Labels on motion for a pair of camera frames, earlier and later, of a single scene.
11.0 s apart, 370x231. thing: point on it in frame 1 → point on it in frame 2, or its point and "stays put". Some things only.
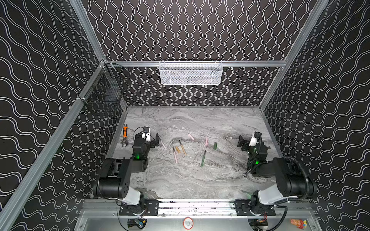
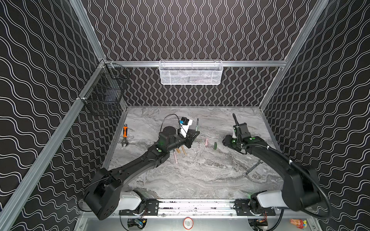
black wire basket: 103,96 stays put
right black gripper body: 248,143 → 239,132
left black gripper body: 151,140 → 191,135
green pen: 203,158 → 196,126
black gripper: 147,135 → 185,123
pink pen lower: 175,157 stays put
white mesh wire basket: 191,72 stays put
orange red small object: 300,224 stays put
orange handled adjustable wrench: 125,129 stays put
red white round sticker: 188,223 stays put
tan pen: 182,147 stays put
